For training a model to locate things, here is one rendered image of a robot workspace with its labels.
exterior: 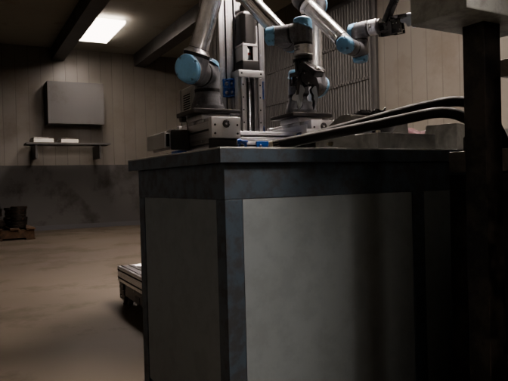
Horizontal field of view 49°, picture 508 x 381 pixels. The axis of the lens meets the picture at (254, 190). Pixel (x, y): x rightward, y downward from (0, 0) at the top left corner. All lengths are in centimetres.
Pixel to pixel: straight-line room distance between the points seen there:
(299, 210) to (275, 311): 27
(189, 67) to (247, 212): 113
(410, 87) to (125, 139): 600
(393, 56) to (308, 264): 475
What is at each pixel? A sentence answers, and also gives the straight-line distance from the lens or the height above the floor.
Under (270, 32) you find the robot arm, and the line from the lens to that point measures 234.
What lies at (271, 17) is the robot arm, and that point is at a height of 141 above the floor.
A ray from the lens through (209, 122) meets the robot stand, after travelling 238.
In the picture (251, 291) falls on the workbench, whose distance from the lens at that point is 143.
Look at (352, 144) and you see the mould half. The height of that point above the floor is 83.
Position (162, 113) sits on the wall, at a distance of 1070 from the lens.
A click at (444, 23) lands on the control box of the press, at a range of 143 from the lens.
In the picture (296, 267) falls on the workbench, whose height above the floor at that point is 49.
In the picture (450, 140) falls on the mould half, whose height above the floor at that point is 85.
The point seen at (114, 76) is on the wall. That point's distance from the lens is 1056.
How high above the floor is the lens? 71
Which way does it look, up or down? 1 degrees down
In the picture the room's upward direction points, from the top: 2 degrees counter-clockwise
